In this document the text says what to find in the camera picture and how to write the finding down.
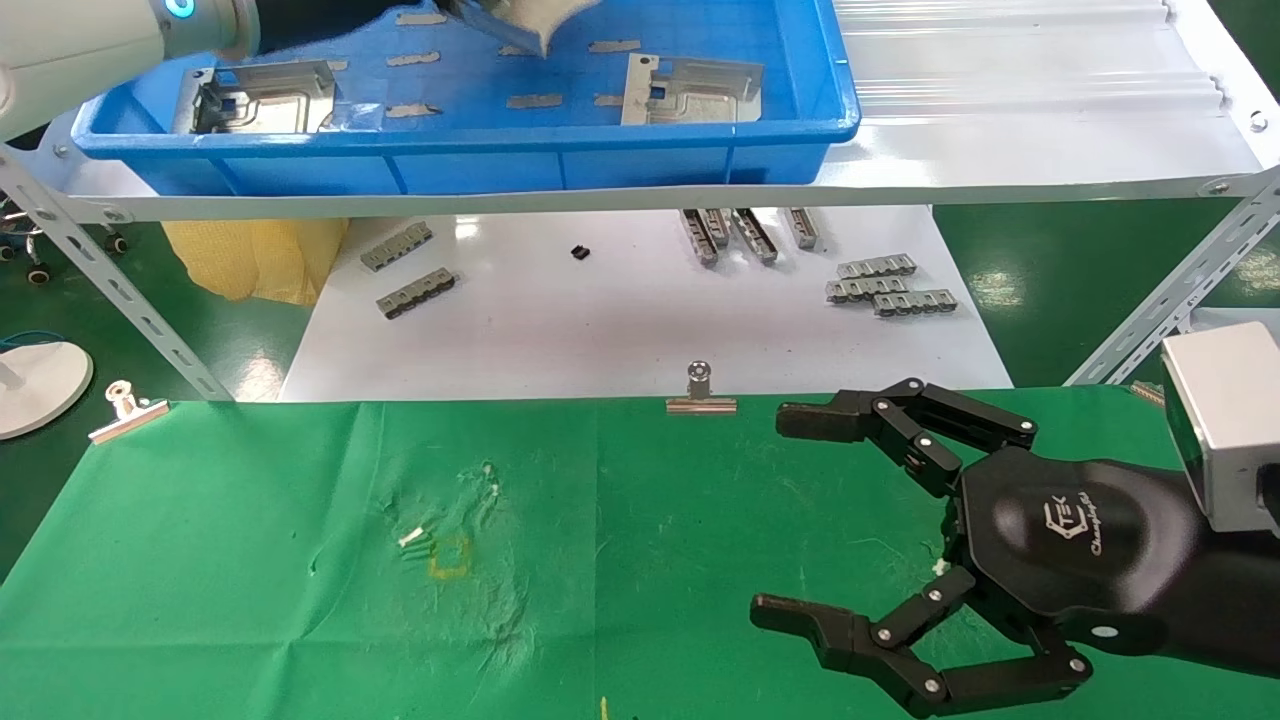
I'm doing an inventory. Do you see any white round stand base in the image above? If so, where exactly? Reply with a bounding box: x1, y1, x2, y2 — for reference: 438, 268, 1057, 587
0, 340, 95, 442

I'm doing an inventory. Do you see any grey comb shaped metal part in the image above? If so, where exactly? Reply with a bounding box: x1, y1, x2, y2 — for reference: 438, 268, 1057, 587
375, 267, 458, 322
359, 221, 435, 274
836, 253, 919, 282
871, 289, 959, 319
824, 276, 910, 305

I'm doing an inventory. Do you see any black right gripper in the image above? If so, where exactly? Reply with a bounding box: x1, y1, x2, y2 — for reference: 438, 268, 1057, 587
750, 377, 1203, 720

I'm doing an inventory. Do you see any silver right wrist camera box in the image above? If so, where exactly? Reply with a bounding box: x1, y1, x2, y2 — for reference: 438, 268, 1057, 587
1159, 319, 1280, 537

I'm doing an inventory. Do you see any white metal shelf rack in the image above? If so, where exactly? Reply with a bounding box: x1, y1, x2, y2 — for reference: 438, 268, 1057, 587
0, 0, 1280, 404

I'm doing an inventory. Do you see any green table cloth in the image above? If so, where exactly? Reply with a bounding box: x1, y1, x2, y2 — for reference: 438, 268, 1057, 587
0, 384, 1280, 720

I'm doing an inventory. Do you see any black chair caster base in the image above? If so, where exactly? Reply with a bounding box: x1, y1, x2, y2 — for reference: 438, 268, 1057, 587
0, 205, 131, 288

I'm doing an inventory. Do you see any yellow mesh bag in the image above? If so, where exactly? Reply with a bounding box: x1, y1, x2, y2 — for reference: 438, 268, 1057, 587
160, 217, 352, 307

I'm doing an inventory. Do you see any blue plastic bin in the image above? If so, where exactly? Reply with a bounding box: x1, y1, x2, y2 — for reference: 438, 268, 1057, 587
70, 0, 862, 197

